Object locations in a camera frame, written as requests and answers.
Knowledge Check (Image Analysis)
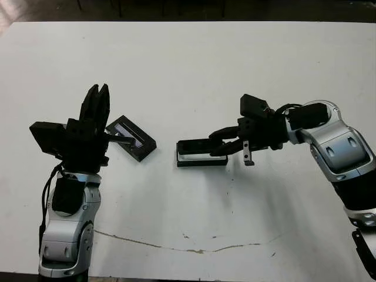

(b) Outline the black box lid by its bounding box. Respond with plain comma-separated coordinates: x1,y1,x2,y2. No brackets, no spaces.
105,115,157,163

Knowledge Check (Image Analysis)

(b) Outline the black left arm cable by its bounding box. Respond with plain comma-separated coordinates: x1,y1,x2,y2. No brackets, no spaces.
38,166,64,253

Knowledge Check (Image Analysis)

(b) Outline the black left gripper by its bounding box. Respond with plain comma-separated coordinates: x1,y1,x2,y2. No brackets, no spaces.
60,83,136,174

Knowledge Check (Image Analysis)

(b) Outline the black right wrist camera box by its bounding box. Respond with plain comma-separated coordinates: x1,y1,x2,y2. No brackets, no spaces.
240,93,271,118

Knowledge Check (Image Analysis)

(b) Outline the black phone-like camera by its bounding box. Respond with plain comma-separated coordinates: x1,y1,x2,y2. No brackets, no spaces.
179,140,227,156

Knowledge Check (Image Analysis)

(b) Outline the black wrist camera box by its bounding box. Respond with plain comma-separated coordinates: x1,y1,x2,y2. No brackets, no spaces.
29,122,69,161
240,93,271,118

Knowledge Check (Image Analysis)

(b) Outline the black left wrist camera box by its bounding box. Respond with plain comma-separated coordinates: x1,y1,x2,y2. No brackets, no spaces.
29,122,69,161

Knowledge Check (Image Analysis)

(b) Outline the black box with white liner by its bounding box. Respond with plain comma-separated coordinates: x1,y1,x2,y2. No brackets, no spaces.
176,140,229,169

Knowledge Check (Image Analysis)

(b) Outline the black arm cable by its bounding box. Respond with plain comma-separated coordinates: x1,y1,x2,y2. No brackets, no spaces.
274,102,306,115
38,166,64,253

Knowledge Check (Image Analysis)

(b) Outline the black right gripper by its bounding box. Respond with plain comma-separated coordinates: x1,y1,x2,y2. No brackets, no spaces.
209,111,292,167

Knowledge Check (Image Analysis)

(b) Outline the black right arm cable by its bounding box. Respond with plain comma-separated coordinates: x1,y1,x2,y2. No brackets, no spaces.
274,102,306,115

